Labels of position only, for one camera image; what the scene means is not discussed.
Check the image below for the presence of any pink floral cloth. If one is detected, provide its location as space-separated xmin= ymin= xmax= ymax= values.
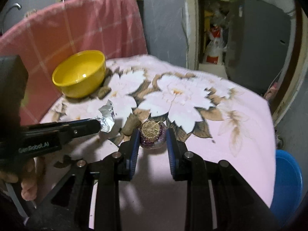
xmin=38 ymin=55 xmax=276 ymax=230

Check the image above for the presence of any yellow ceramic bowl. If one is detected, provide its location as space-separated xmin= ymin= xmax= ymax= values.
xmin=52 ymin=50 xmax=106 ymax=99

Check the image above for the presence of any grey metal cabinet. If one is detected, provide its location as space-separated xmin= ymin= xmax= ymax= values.
xmin=225 ymin=0 xmax=291 ymax=94

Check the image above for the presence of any red plaid cloth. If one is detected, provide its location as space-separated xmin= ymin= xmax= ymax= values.
xmin=1 ymin=0 xmax=147 ymax=125

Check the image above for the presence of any red white rice bag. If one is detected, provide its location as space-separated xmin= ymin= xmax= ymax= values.
xmin=204 ymin=26 xmax=224 ymax=65

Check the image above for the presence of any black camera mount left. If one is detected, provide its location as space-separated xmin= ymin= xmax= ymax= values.
xmin=1 ymin=55 xmax=28 ymax=129

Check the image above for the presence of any cream door frame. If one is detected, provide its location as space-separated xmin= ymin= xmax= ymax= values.
xmin=185 ymin=0 xmax=200 ymax=70

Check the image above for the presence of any silver foil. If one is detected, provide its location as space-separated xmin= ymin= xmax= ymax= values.
xmin=95 ymin=100 xmax=115 ymax=133

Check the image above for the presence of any blue plastic bin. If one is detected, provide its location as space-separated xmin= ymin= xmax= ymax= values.
xmin=270 ymin=150 xmax=303 ymax=227

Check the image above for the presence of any person's left hand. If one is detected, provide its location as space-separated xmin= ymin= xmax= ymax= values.
xmin=1 ymin=157 xmax=45 ymax=201

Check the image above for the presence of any purple onion end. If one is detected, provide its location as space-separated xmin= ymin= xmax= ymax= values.
xmin=139 ymin=120 xmax=167 ymax=150

